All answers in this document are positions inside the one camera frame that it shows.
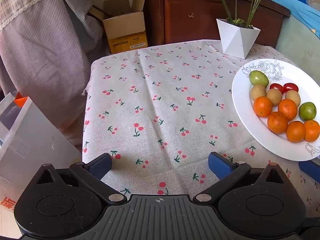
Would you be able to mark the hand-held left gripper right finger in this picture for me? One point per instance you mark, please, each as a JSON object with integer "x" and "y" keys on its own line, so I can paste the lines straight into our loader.
{"x": 220, "y": 165}

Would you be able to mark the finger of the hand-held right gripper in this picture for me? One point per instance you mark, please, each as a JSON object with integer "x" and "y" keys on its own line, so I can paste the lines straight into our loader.
{"x": 310, "y": 168}

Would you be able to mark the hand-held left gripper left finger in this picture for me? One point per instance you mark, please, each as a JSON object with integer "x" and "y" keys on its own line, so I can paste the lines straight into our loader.
{"x": 101, "y": 165}

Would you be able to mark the green fruit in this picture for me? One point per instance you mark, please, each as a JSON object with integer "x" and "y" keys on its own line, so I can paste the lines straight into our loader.
{"x": 258, "y": 78}
{"x": 307, "y": 111}

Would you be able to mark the white plate with line drawings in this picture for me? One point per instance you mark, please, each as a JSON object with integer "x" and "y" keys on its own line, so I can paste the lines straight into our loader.
{"x": 241, "y": 110}

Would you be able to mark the small orange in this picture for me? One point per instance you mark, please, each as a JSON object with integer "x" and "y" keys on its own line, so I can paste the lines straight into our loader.
{"x": 277, "y": 122}
{"x": 311, "y": 130}
{"x": 287, "y": 108}
{"x": 262, "y": 106}
{"x": 295, "y": 131}

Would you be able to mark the red cherry tomato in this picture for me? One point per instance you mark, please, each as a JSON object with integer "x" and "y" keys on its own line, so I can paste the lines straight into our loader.
{"x": 277, "y": 87}
{"x": 290, "y": 87}

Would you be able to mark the cherry print tablecloth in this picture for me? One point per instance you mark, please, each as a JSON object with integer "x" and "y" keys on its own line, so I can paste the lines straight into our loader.
{"x": 160, "y": 100}

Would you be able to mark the lilac gingham cloth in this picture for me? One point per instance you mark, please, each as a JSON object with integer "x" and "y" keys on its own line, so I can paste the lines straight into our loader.
{"x": 45, "y": 62}

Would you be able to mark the pale green cushion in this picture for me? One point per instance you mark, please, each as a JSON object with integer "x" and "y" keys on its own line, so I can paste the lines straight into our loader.
{"x": 297, "y": 45}

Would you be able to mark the white faceted plant pot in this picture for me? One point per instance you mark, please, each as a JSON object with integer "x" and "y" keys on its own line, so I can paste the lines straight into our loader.
{"x": 236, "y": 38}

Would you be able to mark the open cardboard box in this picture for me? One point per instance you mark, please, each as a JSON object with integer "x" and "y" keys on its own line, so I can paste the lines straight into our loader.
{"x": 125, "y": 30}

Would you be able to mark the blue cloth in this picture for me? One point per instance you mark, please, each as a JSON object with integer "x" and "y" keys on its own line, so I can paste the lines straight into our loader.
{"x": 305, "y": 15}

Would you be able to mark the dark wooden cabinet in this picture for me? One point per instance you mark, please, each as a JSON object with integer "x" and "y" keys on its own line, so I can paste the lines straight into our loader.
{"x": 190, "y": 15}

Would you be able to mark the green leafy plant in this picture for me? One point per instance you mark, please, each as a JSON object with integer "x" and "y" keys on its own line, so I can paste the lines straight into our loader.
{"x": 255, "y": 2}

